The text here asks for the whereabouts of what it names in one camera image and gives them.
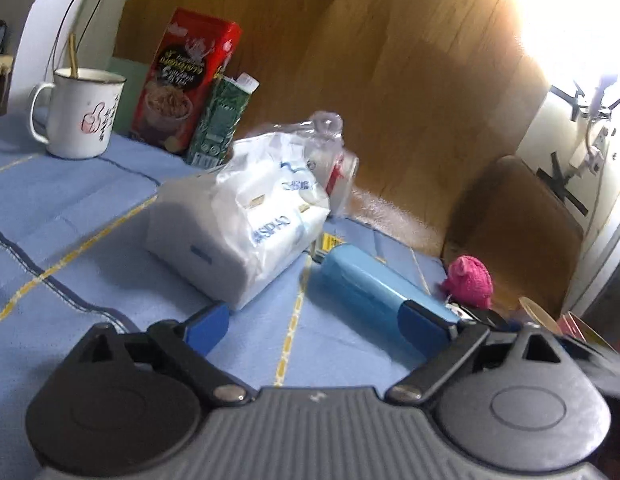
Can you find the light green board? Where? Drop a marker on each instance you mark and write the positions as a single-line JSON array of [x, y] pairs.
[[127, 95]]

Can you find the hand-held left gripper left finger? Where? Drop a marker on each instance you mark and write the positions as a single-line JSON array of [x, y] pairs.
[[210, 324]]

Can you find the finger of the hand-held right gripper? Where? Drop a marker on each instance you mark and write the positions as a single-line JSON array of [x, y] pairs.
[[485, 318]]

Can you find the can with tan lid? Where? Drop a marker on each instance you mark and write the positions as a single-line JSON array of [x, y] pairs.
[[537, 312]]

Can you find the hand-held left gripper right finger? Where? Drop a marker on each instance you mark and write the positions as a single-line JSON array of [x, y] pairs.
[[425, 326]]

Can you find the plastic-wrapped cup stack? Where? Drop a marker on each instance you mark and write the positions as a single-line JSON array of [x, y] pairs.
[[335, 160]]

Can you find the blue tablecloth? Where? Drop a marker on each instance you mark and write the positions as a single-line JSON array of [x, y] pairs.
[[80, 220]]

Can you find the small yellow packet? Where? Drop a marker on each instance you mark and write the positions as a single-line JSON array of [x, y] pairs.
[[330, 246]]

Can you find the white enamel mug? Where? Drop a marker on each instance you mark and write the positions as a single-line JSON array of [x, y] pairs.
[[80, 115]]

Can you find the pink plush toy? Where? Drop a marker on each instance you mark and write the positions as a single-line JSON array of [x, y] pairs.
[[470, 277]]

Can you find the white tissue pack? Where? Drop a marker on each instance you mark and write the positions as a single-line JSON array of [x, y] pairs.
[[225, 230]]

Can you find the brown wooden chair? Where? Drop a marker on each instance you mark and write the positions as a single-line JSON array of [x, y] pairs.
[[515, 230]]

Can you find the red food box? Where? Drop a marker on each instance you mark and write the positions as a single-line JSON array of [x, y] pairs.
[[177, 80]]

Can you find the wooden spoon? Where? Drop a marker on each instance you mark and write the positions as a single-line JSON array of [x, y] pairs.
[[73, 57]]

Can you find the green carton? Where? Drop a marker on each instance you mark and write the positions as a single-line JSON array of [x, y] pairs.
[[220, 120]]

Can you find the white wall bracket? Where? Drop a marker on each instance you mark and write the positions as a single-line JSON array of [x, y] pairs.
[[590, 150]]

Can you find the light blue case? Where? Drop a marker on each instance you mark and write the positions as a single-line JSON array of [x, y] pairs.
[[362, 280]]

